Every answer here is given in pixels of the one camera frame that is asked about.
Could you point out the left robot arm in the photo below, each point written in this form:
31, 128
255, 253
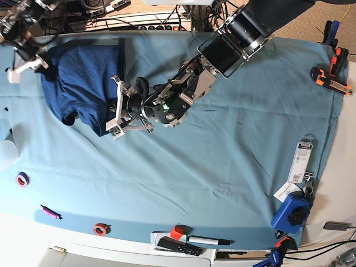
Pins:
240, 37

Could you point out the orange black clamp upper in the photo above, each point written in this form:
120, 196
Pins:
338, 61

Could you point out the blue box black knob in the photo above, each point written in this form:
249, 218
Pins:
292, 214

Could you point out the black remote control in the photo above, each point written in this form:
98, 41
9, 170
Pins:
179, 246

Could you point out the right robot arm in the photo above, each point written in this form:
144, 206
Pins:
15, 31

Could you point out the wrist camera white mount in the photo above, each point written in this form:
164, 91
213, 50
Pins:
117, 126
14, 73

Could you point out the orange clamp bottom edge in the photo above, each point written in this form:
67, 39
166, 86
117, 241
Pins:
278, 244

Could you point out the teal table cloth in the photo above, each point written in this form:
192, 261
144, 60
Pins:
216, 173

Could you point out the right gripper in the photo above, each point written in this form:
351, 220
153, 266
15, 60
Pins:
29, 52

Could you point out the grey phone on table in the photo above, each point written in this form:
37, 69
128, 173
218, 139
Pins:
336, 226

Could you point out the silver carabiner keys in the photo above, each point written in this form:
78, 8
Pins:
308, 185

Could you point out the blue clamp bottom edge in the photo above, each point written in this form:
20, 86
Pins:
275, 258

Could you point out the white power strip red switch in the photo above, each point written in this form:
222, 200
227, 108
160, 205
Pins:
162, 27

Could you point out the white paper tag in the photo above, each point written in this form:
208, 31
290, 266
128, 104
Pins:
285, 190

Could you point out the purple tape roll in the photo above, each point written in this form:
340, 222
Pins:
22, 179

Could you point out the orange black clamp lower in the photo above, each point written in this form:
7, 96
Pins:
322, 78

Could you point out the orange black clamp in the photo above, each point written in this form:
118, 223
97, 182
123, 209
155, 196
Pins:
338, 61
322, 78

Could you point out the grey packaged tool card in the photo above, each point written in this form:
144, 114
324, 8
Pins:
301, 158

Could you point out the translucent white plastic cup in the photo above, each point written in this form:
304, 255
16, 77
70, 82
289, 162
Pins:
8, 154

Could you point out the pink marker pen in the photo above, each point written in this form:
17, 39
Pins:
50, 212

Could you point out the blue t-shirt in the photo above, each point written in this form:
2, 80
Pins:
84, 88

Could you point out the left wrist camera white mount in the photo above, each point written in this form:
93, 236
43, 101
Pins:
117, 126

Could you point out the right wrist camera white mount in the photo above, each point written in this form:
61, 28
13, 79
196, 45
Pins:
14, 73

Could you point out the white black marker pen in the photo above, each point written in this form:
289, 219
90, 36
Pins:
208, 241

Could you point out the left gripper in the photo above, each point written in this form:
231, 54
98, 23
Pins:
137, 107

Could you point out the red tape roll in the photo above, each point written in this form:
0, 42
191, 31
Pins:
101, 229

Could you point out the red cube block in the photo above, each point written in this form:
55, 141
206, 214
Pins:
176, 233

